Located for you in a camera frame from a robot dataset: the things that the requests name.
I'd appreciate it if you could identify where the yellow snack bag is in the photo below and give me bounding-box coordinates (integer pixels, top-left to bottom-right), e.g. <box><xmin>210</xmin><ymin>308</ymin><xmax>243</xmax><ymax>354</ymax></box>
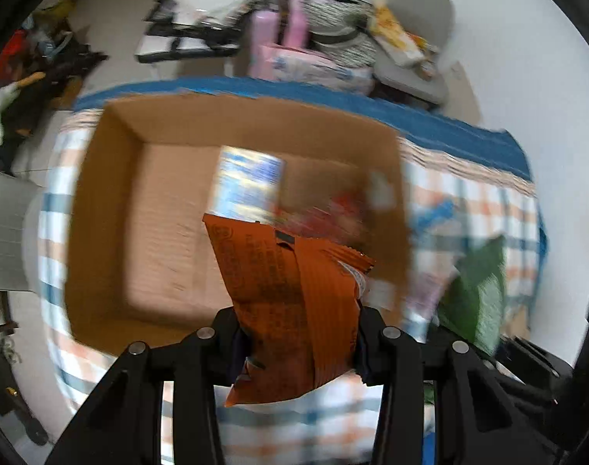
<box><xmin>369</xmin><ymin>0</ymin><xmax>440</xmax><ymax>69</ymax></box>

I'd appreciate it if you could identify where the blue white snack packet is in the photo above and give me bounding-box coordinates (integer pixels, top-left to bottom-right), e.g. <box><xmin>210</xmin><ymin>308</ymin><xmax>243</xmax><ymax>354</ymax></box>
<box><xmin>212</xmin><ymin>145</ymin><xmax>286</xmax><ymax>226</ymax></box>

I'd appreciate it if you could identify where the pile of dark clutter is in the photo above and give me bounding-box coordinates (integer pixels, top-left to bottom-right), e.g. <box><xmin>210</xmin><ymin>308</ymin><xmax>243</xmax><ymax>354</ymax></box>
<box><xmin>0</xmin><ymin>0</ymin><xmax>108</xmax><ymax>175</ymax></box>

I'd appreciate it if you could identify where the pink white diaper pack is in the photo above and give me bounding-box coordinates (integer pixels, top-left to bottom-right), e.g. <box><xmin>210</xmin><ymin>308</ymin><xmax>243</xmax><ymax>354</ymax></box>
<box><xmin>250</xmin><ymin>43</ymin><xmax>375</xmax><ymax>95</ymax></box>

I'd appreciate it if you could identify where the plaid bed sheet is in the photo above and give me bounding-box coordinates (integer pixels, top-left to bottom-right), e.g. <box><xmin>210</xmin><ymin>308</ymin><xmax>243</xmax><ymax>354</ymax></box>
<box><xmin>38</xmin><ymin>109</ymin><xmax>547</xmax><ymax>465</ymax></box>

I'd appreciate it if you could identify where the green snack packet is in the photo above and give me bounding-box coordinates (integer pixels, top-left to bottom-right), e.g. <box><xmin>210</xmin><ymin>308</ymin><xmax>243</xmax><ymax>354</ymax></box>
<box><xmin>437</xmin><ymin>235</ymin><xmax>507</xmax><ymax>355</ymax></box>

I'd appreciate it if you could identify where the red snack packet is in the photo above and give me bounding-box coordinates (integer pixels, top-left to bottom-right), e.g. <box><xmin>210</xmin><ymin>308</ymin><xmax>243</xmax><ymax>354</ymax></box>
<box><xmin>275</xmin><ymin>193</ymin><xmax>373</xmax><ymax>253</ymax></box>

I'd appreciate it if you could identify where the brown cardboard box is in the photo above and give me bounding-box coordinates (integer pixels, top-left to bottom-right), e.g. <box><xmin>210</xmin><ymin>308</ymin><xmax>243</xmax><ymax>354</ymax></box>
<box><xmin>63</xmin><ymin>92</ymin><xmax>413</xmax><ymax>350</ymax></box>

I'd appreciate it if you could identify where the grey office chair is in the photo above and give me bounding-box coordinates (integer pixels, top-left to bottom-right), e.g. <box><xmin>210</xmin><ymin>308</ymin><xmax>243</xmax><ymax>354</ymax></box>
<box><xmin>369</xmin><ymin>0</ymin><xmax>456</xmax><ymax>106</ymax></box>

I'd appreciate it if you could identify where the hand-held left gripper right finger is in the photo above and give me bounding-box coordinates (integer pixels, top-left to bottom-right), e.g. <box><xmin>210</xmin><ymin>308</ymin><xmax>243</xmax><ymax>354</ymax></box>
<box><xmin>351</xmin><ymin>306</ymin><xmax>561</xmax><ymax>465</ymax></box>

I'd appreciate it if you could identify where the black white folded board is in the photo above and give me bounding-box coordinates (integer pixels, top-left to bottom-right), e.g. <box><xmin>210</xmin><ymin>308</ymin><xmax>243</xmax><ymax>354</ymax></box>
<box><xmin>135</xmin><ymin>0</ymin><xmax>242</xmax><ymax>65</ymax></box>

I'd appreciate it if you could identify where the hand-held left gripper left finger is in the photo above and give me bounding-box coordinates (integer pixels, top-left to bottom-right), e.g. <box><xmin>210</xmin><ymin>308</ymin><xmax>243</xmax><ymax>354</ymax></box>
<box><xmin>45</xmin><ymin>307</ymin><xmax>251</xmax><ymax>465</ymax></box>

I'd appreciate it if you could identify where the orange snack packet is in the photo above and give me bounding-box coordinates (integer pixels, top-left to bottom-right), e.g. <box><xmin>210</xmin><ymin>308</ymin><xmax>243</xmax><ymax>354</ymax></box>
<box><xmin>202</xmin><ymin>214</ymin><xmax>377</xmax><ymax>407</ymax></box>

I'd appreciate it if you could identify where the white duck plush toy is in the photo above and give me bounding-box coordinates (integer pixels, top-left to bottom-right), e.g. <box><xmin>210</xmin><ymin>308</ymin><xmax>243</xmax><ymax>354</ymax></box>
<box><xmin>0</xmin><ymin>72</ymin><xmax>47</xmax><ymax>146</ymax></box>

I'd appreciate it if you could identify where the pale pink snack packet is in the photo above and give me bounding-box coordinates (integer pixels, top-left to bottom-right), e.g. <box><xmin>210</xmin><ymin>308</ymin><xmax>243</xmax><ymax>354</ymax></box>
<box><xmin>405</xmin><ymin>266</ymin><xmax>460</xmax><ymax>340</ymax></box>

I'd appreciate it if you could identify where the grey ribbed panel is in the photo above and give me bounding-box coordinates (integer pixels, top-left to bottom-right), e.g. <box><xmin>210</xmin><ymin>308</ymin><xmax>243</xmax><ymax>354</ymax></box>
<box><xmin>0</xmin><ymin>165</ymin><xmax>45</xmax><ymax>291</ymax></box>

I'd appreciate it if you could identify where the striped grey cloth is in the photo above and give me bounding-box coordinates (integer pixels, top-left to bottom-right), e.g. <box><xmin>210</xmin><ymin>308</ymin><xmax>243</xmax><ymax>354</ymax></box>
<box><xmin>304</xmin><ymin>0</ymin><xmax>378</xmax><ymax>69</ymax></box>

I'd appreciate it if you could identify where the white plastic bag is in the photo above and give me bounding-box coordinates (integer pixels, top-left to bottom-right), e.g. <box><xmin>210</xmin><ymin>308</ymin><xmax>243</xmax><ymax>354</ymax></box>
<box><xmin>171</xmin><ymin>0</ymin><xmax>249</xmax><ymax>27</ymax></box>

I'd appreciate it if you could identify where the pink bottle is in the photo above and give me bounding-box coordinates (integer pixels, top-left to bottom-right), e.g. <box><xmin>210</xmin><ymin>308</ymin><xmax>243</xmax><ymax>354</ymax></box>
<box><xmin>249</xmin><ymin>10</ymin><xmax>276</xmax><ymax>78</ymax></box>

